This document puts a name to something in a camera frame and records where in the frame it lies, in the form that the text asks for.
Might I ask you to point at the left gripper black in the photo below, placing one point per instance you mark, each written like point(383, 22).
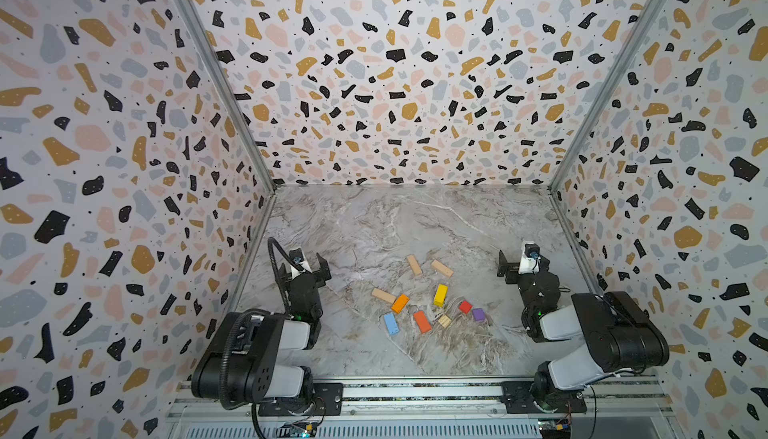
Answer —
point(317, 276)

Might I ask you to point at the natural wood plank block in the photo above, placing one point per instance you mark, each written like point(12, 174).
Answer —
point(414, 265)
point(442, 268)
point(384, 296)

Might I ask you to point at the orange wood block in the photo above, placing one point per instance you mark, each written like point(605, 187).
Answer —
point(400, 303)

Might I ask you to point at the blue wood block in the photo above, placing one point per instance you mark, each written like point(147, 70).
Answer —
point(391, 324)

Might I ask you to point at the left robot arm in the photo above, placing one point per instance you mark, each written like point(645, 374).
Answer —
point(239, 366)

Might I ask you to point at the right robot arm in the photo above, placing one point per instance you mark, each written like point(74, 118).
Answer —
point(615, 335)

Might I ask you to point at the yellow wood block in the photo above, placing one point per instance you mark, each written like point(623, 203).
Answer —
point(440, 295)

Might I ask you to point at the red-orange wood block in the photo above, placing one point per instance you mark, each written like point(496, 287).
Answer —
point(422, 321)

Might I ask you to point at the purple wood cube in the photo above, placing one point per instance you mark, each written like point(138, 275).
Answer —
point(478, 315)

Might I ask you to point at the red wood cube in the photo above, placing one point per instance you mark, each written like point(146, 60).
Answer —
point(465, 307)

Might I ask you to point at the small natural wood cube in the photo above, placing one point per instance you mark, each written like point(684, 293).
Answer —
point(444, 321)

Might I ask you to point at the left electronics board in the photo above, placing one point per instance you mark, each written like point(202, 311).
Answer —
point(299, 429)

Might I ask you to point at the electronics board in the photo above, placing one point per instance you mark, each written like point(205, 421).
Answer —
point(554, 429)
point(299, 429)

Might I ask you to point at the right electronics board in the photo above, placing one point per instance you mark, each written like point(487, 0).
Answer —
point(554, 429)

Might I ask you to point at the left corner aluminium profile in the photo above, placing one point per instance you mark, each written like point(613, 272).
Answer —
point(209, 59)

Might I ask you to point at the corner aluminium profile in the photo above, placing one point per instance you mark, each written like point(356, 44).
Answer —
point(209, 59)
point(623, 61)

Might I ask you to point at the right corner aluminium profile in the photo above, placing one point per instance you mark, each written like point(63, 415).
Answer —
point(623, 61)

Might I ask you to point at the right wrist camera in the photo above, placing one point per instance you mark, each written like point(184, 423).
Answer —
point(530, 258)

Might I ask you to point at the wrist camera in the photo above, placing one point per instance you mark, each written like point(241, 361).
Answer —
point(298, 262)
point(530, 258)

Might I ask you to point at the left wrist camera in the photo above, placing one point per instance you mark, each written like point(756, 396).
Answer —
point(298, 262)

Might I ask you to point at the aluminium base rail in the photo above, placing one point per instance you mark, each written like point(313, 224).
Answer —
point(439, 407)

